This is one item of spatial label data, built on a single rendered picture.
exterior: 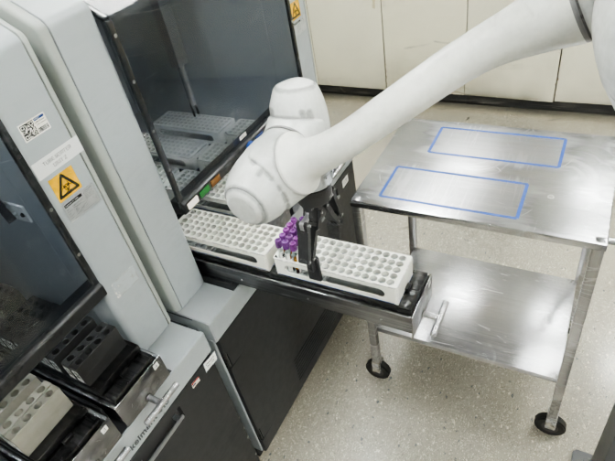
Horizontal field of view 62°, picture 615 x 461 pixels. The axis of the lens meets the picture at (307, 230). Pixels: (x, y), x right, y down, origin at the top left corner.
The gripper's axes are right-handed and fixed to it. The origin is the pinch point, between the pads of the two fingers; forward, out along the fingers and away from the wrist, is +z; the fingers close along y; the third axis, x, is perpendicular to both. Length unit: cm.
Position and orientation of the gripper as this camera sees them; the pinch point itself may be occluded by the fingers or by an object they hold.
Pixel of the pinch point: (325, 255)
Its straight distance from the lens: 115.0
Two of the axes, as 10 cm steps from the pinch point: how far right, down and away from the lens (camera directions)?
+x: -8.8, -1.9, 4.4
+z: 1.6, 7.5, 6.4
